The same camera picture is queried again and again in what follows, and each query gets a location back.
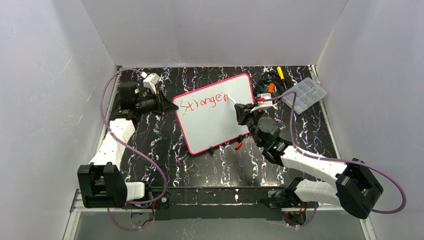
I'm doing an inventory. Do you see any red white marker pen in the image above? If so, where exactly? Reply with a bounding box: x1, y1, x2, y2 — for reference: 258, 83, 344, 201
227, 95, 237, 104

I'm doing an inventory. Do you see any red marker cap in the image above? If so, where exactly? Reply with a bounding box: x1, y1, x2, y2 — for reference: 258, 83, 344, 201
235, 141, 243, 151

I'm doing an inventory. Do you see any pink framed whiteboard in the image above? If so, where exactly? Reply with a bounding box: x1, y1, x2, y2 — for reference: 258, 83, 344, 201
172, 73, 255, 155

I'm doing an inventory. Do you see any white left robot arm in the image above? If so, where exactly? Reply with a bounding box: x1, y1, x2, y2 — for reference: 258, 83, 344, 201
77, 74, 178, 208

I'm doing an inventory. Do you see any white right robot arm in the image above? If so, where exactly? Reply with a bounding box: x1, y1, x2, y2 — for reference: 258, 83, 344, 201
234, 103, 384, 219

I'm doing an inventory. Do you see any black whiteboard clip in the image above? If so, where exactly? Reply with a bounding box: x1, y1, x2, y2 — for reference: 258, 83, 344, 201
208, 146, 215, 156

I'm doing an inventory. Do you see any green connector plug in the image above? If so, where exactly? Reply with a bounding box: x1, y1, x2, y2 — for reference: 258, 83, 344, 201
257, 86, 267, 94

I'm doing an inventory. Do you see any orange connector plug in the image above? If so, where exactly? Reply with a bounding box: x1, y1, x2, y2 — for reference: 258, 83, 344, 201
267, 83, 275, 94

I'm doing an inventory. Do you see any clear plastic organizer box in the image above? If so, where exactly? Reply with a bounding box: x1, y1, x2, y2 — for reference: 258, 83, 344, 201
288, 77, 328, 115

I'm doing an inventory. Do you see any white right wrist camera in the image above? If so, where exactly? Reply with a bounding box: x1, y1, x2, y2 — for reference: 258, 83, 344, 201
254, 92, 273, 111

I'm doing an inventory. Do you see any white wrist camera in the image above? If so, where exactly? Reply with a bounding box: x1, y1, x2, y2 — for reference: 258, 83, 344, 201
143, 73, 161, 95
254, 92, 273, 111

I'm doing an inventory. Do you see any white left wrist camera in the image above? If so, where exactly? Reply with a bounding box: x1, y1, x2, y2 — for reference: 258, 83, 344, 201
143, 73, 161, 95

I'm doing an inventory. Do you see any black coiled cable bundle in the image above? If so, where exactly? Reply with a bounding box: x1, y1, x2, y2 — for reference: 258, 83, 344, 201
253, 70, 294, 100

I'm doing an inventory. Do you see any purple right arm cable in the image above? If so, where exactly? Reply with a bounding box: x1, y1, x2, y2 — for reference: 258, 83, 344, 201
264, 91, 407, 229

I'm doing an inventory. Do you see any yellow handled tool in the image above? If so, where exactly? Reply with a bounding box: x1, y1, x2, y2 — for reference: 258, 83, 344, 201
277, 66, 285, 80

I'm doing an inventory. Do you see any aluminium front rail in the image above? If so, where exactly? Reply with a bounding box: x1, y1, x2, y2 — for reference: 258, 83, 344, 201
69, 188, 369, 213

